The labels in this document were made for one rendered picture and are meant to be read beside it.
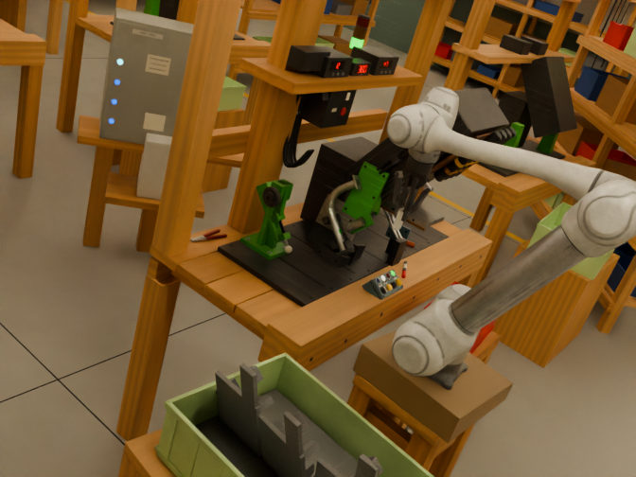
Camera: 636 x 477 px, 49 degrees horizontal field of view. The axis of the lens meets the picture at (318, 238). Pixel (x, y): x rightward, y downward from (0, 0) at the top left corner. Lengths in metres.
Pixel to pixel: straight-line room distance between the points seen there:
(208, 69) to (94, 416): 1.57
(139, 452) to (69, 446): 1.13
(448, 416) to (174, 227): 1.08
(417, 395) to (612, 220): 0.79
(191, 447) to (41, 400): 1.50
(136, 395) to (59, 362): 0.61
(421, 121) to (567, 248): 0.48
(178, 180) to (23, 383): 1.28
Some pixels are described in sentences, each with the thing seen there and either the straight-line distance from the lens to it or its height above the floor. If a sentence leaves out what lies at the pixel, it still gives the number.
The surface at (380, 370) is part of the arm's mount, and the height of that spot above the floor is 0.91.
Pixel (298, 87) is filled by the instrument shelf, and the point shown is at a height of 1.53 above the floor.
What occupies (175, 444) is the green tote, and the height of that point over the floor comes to 0.87.
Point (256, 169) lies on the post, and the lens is 2.63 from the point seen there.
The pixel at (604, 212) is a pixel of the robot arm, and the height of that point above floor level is 1.67.
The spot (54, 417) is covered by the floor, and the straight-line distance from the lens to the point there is 3.09.
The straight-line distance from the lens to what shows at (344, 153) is 2.79.
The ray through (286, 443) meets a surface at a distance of 1.62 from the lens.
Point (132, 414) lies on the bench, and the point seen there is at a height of 0.15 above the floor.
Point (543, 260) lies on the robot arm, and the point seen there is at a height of 1.49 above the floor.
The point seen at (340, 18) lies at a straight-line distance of 8.94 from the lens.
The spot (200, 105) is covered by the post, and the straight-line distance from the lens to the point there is 2.25.
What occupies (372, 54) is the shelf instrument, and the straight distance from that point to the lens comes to 2.83.
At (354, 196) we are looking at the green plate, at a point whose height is 1.14.
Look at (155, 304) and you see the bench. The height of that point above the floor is 0.67.
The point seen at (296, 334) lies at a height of 0.90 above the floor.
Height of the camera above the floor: 2.12
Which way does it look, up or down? 26 degrees down
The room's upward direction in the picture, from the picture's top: 17 degrees clockwise
